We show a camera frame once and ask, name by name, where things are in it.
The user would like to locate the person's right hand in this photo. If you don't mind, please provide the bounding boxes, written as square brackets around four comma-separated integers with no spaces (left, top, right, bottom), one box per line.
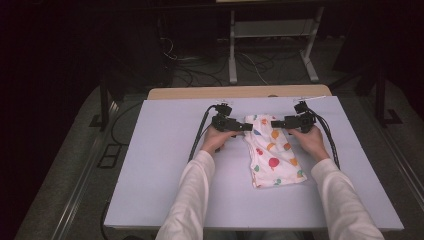
[287,125,331,163]

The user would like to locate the white fruit print pants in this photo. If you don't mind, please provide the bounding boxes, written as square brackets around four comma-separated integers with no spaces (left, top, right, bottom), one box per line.
[243,113,308,190]

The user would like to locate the black floor socket frame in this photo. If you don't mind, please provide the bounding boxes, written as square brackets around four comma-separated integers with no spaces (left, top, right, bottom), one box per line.
[96,143,123,170]

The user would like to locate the black metal stand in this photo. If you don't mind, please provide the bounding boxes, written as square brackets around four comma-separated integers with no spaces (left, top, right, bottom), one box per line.
[88,74,118,132]
[353,64,405,128]

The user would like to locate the person's left hand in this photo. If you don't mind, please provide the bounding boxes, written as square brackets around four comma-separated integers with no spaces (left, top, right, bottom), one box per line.
[199,126,243,156]

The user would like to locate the wooden desk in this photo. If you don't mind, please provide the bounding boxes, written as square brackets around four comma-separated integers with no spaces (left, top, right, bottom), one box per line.
[146,84,333,101]

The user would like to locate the white metal frame stand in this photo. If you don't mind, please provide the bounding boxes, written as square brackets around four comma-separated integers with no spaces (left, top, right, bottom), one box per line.
[227,5,325,85]

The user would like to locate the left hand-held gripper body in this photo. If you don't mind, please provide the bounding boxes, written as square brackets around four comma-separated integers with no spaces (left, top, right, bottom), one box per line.
[211,103,239,133]

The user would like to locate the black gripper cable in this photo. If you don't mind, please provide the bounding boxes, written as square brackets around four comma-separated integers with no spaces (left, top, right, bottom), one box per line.
[187,104,218,164]
[308,108,341,170]

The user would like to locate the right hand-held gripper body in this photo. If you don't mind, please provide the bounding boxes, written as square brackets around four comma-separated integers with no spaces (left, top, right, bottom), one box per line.
[285,100,317,135]

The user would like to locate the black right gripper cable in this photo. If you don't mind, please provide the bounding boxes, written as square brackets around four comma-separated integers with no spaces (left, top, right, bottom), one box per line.
[308,108,341,170]

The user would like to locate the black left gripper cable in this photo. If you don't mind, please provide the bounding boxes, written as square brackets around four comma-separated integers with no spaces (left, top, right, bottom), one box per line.
[187,104,218,164]

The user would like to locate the black floor cable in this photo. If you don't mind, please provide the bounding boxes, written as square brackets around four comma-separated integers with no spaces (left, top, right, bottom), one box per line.
[110,100,144,146]

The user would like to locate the white floor cable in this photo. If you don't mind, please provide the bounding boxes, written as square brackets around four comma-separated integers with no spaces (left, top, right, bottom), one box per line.
[239,51,270,86]

